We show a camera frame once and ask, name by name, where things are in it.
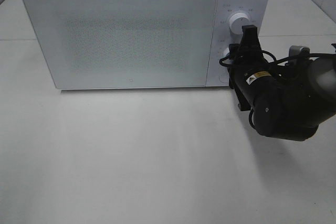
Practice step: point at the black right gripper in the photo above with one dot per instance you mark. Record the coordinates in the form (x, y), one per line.
(248, 75)

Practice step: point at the round door release button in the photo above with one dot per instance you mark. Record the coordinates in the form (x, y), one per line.
(224, 78)

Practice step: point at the white timer knob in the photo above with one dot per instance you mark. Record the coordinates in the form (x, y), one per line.
(226, 54)

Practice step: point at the white microwave door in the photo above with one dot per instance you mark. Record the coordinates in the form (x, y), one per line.
(118, 44)

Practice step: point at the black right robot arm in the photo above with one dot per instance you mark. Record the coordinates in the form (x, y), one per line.
(286, 98)

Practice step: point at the upper white power knob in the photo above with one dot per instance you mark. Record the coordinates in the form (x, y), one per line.
(237, 20)

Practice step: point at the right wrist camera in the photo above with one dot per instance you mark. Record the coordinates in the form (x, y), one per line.
(297, 54)

